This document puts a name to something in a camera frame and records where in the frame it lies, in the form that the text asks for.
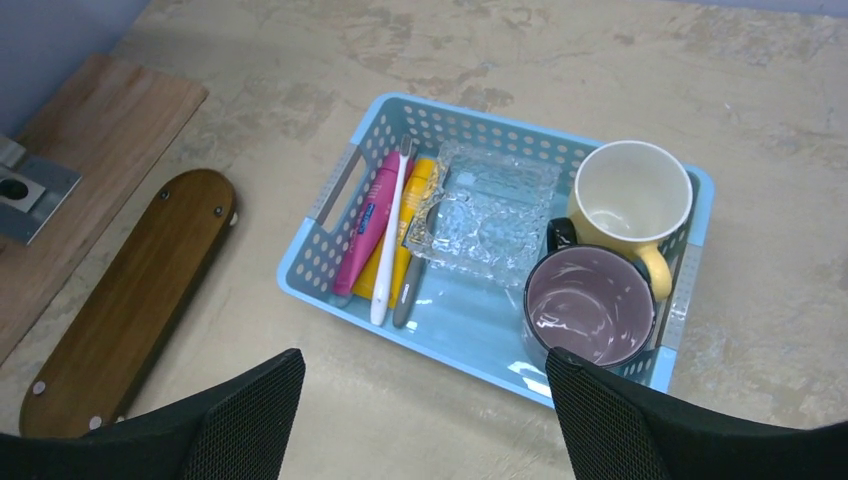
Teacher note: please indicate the yellow ceramic mug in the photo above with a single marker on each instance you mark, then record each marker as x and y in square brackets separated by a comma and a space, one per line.
[629, 196]

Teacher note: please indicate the purple mug with black handle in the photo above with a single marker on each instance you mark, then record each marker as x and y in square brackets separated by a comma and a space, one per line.
[586, 299]

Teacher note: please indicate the pink toothpaste tube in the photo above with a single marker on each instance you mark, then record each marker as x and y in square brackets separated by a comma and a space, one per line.
[370, 225]

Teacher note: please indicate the dark wooden oval tray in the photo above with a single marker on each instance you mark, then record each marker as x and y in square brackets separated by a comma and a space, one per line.
[98, 367]

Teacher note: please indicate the grey metal bracket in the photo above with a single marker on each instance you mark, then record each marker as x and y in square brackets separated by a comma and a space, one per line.
[32, 189]

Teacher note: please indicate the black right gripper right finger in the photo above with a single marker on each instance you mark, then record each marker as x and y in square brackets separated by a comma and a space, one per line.
[614, 428]

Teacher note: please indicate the yellow toothpaste tube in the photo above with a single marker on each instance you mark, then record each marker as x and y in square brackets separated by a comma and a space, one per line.
[414, 189]

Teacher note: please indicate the clear textured glass dish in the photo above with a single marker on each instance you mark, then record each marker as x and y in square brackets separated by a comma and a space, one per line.
[483, 213]

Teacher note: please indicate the light wooden board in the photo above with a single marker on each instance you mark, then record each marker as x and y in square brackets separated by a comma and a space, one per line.
[109, 122]

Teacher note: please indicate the white toothbrush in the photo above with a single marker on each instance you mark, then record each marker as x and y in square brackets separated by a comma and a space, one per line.
[381, 290]

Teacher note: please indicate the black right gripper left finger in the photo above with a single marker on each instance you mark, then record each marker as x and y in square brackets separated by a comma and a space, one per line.
[235, 430]

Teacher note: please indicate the light blue perforated plastic basket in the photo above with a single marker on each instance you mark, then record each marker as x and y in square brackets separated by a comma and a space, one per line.
[470, 324]

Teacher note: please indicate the grey toothbrush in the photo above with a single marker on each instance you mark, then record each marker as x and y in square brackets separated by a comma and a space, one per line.
[408, 292]

